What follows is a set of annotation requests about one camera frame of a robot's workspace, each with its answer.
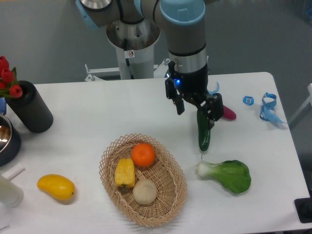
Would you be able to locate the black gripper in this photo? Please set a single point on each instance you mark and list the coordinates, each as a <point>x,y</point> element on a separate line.
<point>192,88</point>

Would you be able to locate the yellow bell pepper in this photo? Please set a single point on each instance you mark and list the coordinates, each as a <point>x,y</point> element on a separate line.
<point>125,174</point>

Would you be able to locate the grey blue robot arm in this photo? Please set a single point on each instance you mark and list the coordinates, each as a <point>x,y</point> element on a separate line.
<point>181,21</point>

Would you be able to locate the woven wicker basket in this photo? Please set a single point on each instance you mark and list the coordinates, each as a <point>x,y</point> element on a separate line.
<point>165,173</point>

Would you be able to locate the green cucumber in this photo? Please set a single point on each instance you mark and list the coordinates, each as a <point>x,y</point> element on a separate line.
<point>204,133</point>

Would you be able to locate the curved blue tape strip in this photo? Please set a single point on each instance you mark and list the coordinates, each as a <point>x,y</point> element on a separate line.
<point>215,90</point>

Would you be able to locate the purple sweet potato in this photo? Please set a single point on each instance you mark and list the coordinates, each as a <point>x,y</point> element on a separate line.
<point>228,114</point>

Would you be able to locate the small blue tape roll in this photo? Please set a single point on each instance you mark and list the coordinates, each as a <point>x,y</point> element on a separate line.
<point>248,100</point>

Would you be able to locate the orange fruit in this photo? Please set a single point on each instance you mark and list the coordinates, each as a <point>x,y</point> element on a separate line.
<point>143,155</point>

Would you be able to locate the tangled blue ribbon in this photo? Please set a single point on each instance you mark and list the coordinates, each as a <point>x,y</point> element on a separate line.
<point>267,112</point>

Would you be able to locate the green bok choy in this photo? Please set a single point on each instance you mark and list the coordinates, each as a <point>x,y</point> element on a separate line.
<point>233,175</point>

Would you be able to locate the beige round onion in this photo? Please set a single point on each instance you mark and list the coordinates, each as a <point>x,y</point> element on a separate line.
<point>144,192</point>

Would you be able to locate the black device at edge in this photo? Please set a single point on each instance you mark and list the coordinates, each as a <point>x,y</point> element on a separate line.
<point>304,209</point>

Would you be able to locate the yellow mango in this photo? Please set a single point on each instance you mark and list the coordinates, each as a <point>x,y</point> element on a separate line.
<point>57,186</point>

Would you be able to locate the black cylindrical vase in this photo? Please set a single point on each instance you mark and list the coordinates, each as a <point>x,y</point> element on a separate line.
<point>31,108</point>

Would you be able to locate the white paper strip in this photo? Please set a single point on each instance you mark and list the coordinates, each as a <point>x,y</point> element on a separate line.
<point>11,171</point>

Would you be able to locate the dark metal bowl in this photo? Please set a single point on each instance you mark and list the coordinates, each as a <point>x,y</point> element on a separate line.
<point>10,141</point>

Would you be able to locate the red tulip flowers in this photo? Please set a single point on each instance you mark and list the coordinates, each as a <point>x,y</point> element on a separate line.
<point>9,86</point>

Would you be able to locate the translucent white bottle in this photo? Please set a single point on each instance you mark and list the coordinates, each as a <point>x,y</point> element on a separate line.
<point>11,195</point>

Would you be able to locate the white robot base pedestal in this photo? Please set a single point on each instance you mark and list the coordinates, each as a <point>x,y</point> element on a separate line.
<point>134,45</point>

